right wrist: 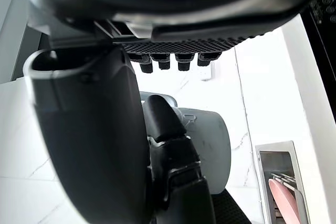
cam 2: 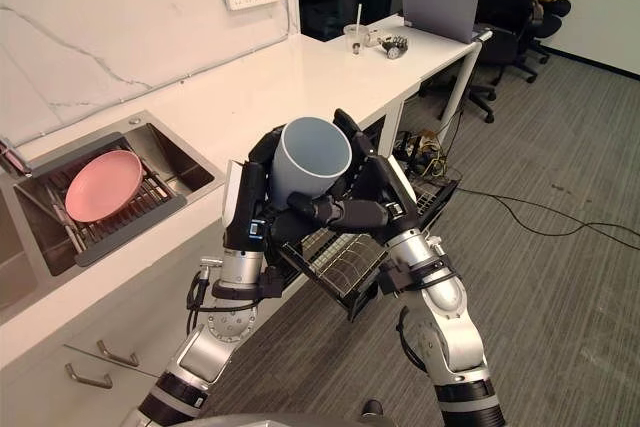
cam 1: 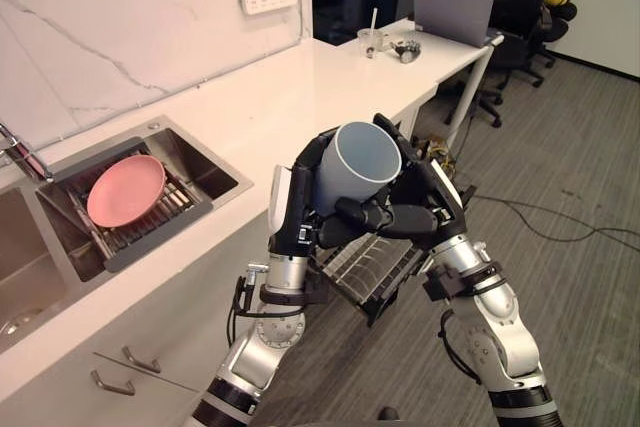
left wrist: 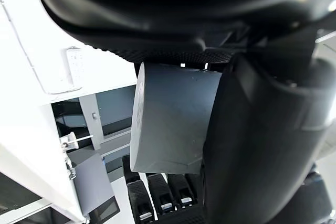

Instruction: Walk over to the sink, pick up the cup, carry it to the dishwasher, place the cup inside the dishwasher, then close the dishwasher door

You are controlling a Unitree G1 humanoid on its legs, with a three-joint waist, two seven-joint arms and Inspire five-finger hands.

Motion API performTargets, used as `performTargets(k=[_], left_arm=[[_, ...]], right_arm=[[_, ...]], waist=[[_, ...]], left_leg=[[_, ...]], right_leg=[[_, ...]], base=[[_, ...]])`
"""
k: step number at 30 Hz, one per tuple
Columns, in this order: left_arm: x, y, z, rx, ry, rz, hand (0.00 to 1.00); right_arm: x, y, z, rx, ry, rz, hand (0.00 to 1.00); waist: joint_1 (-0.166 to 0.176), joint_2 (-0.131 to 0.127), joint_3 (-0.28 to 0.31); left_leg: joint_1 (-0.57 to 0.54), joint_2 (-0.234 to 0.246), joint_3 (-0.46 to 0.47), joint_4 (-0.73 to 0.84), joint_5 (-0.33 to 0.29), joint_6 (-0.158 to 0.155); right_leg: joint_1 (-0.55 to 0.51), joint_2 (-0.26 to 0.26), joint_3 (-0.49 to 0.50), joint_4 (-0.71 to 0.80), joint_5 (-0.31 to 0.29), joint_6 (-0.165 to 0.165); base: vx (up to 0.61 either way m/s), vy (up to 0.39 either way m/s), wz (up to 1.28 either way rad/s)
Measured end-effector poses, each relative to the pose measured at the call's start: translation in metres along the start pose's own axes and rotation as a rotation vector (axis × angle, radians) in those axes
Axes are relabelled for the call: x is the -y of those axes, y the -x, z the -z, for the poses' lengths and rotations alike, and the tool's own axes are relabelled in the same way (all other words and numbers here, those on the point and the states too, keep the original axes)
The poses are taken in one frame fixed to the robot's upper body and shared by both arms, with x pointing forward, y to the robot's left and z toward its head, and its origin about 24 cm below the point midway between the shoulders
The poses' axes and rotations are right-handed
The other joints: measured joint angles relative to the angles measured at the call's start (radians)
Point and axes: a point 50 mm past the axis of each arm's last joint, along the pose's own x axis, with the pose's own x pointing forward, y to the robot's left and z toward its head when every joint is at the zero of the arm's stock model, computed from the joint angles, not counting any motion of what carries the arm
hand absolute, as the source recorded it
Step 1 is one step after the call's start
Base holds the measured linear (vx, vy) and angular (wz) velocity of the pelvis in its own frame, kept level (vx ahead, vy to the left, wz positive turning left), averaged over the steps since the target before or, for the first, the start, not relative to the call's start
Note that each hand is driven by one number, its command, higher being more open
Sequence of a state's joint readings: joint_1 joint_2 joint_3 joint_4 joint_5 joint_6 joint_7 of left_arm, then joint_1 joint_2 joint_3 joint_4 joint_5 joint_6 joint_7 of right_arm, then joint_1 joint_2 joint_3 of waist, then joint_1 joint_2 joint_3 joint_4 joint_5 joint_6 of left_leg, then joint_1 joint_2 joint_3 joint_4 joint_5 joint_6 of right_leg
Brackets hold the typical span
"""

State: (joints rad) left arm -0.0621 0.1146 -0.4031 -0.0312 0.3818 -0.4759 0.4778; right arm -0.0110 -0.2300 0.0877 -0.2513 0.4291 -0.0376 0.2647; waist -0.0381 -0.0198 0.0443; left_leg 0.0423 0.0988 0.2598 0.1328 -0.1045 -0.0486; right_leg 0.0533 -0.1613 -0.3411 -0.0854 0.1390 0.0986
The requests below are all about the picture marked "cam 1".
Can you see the spare black robot hand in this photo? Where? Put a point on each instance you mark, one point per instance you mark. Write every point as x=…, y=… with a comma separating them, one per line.
x=407, y=51

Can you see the chrome faucet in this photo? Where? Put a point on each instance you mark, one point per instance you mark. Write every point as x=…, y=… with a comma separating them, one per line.
x=22, y=152

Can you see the pink plate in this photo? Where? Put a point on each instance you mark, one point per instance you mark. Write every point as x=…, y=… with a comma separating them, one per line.
x=126, y=190

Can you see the stainless steel sink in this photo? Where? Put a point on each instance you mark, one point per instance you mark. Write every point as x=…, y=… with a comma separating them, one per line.
x=90, y=227

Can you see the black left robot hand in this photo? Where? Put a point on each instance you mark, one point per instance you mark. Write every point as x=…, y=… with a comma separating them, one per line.
x=292, y=217

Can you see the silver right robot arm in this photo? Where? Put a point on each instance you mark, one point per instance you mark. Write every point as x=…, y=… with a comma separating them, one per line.
x=490, y=327

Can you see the white table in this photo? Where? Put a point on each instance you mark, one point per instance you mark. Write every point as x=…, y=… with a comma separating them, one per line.
x=430, y=54

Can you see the open dishwasher door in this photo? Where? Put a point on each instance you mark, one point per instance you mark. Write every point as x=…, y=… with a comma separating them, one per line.
x=370, y=272

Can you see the grey laptop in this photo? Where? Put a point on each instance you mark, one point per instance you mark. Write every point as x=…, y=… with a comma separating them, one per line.
x=452, y=14

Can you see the white straw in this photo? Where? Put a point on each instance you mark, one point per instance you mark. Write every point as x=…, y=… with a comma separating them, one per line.
x=373, y=22

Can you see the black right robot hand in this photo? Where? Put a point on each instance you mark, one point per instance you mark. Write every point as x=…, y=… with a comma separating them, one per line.
x=420, y=197

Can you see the white countertop cabinet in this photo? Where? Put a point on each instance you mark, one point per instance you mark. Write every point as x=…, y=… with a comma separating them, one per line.
x=165, y=227

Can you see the clear plastic cup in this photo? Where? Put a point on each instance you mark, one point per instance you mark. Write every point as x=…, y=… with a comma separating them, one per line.
x=371, y=40

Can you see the dark grey sink drying rack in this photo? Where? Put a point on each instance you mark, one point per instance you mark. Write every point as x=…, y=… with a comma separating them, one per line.
x=135, y=207

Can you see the grey-blue cup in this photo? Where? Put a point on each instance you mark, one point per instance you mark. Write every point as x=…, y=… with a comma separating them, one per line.
x=357, y=162

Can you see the black office chair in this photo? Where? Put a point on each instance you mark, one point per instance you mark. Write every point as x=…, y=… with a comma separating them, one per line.
x=520, y=17

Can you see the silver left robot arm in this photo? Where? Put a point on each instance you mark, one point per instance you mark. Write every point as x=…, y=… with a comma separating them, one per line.
x=270, y=327

